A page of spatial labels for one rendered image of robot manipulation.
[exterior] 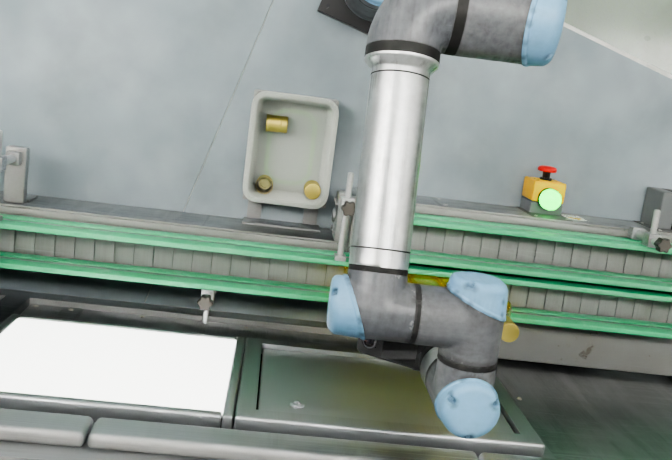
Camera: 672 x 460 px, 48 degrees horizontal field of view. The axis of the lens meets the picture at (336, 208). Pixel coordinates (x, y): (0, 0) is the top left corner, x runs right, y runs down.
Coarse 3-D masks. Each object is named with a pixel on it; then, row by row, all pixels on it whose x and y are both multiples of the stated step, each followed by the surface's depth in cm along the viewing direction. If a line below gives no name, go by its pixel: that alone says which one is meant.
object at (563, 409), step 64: (0, 320) 144; (128, 320) 156; (192, 320) 161; (256, 320) 163; (512, 384) 148; (576, 384) 153; (640, 384) 158; (0, 448) 99; (64, 448) 101; (128, 448) 102; (192, 448) 103; (256, 448) 104; (320, 448) 106; (384, 448) 109; (576, 448) 124; (640, 448) 127
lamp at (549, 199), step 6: (540, 192) 158; (546, 192) 156; (552, 192) 156; (558, 192) 157; (540, 198) 157; (546, 198) 156; (552, 198) 156; (558, 198) 156; (540, 204) 158; (546, 204) 156; (552, 204) 156; (558, 204) 156
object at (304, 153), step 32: (256, 96) 150; (288, 96) 150; (256, 128) 153; (288, 128) 158; (320, 128) 159; (256, 160) 159; (288, 160) 159; (320, 160) 160; (256, 192) 156; (288, 192) 160
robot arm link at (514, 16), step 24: (480, 0) 92; (504, 0) 92; (528, 0) 92; (552, 0) 93; (456, 24) 93; (480, 24) 93; (504, 24) 93; (528, 24) 93; (552, 24) 93; (456, 48) 96; (480, 48) 95; (504, 48) 95; (528, 48) 95; (552, 48) 95
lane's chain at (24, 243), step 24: (0, 240) 148; (24, 240) 148; (48, 240) 148; (72, 240) 148; (96, 240) 149; (240, 240) 151; (144, 264) 150; (168, 264) 151; (192, 264) 151; (216, 264) 151; (240, 264) 151; (264, 264) 152; (312, 264) 152; (528, 288) 156; (576, 312) 158; (600, 312) 158; (624, 312) 158; (648, 312) 159
